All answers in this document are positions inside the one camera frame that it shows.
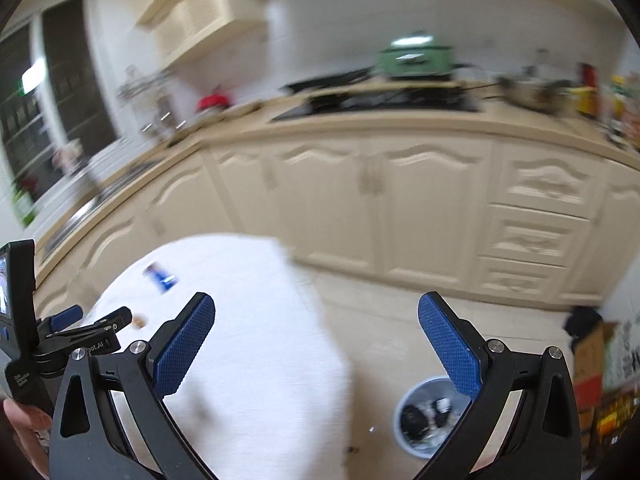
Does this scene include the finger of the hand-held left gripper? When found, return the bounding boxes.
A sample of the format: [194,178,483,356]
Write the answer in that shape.
[37,304,85,334]
[47,307,133,347]

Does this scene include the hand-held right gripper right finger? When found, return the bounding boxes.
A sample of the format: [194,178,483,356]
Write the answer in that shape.
[415,291,584,480]

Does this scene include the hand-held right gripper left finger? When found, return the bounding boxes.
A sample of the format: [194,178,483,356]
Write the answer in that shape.
[47,291,218,480]

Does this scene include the grey round waste bin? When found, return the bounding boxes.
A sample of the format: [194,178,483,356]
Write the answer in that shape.
[392,377,476,459]

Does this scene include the person's left hand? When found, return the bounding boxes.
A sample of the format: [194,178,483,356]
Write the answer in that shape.
[2,399,54,479]

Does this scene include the blue brown snack wrapper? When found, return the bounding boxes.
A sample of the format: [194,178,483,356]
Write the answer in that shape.
[142,264,179,294]

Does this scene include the green bottle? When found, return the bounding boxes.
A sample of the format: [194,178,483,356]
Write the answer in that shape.
[12,190,37,227]

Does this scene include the steel kitchen sink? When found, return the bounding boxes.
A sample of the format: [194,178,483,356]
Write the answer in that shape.
[40,159,162,262]

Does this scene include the black item on floor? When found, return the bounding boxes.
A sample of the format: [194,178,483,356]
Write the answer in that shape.
[562,305,604,349]

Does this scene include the cream kitchen base cabinets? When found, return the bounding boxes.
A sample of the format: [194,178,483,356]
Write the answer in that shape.
[30,127,640,312]

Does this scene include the brown cardboard box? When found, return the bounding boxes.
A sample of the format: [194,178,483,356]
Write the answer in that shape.
[572,320,622,387]

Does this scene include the red orange crate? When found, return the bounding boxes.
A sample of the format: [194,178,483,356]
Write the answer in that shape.
[575,379,640,462]

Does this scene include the kitchen window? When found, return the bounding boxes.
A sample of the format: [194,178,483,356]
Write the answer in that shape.
[0,0,122,213]

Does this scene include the hanging metal utensils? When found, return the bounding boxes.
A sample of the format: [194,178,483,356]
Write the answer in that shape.
[117,66,172,102]

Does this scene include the red kitchen item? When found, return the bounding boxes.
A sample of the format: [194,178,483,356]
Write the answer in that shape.
[196,91,234,112]

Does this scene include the black gas stove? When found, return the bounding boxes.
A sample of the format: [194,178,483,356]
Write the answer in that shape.
[270,84,482,124]

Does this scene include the steel cooking pot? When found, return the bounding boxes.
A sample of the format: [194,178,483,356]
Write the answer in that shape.
[500,75,572,112]

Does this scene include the green countertop appliance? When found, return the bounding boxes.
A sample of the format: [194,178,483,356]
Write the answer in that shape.
[375,35,457,82]

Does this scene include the yellow bottle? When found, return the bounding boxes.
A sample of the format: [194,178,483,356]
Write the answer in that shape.
[610,75,629,122]

